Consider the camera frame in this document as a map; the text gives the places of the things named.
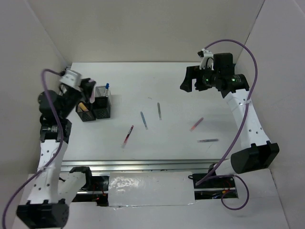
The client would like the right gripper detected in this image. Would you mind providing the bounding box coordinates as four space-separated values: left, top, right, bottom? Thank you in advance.
180 64 220 92

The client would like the purple pink highlighter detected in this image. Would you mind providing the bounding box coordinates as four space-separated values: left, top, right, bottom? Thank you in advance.
89 79 96 104

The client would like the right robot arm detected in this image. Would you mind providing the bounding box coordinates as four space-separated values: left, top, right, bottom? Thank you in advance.
180 49 279 187

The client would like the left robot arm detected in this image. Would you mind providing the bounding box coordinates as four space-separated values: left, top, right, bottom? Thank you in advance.
16 78 95 229

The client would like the white container back right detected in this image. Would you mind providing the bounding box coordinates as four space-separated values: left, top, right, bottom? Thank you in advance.
95 85 112 99

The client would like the black container front left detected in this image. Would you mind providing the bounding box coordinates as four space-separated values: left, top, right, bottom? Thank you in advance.
75 102 96 122

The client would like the black container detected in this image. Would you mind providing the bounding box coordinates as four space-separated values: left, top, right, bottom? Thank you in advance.
92 96 111 119
75 102 96 122

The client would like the black container front right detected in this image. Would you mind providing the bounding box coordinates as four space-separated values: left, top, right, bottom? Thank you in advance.
92 96 111 119

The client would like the pink orange pen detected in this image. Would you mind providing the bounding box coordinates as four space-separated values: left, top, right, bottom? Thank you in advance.
190 117 203 132

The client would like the grey green pen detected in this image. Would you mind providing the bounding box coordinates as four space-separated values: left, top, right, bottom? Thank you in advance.
157 102 162 120

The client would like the dark purple pen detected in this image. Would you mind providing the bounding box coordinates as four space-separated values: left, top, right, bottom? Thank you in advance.
197 138 219 143

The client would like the red pen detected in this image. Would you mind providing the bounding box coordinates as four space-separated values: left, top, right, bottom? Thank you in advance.
122 125 134 148

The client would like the light blue pen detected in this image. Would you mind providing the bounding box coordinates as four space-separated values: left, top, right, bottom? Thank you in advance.
140 111 148 130

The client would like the white cover sheet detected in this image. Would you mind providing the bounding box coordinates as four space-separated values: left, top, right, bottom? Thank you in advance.
108 172 195 207

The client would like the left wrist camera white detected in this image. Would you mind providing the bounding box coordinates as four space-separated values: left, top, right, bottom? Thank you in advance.
60 70 81 91

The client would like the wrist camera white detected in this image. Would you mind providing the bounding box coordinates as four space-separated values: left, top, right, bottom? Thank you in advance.
197 49 214 70
60 70 81 91

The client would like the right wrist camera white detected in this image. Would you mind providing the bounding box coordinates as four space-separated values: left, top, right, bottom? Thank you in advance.
197 49 214 70

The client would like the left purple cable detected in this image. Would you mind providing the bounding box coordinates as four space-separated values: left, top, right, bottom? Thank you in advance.
1 69 65 229

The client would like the purple cable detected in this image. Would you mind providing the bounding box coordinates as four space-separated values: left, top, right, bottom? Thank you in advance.
195 39 258 210
1 69 65 229

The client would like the aluminium rail frame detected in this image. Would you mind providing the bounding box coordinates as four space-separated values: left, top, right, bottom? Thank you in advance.
59 62 266 174

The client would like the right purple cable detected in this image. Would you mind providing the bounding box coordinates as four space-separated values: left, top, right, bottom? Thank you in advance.
195 39 258 210

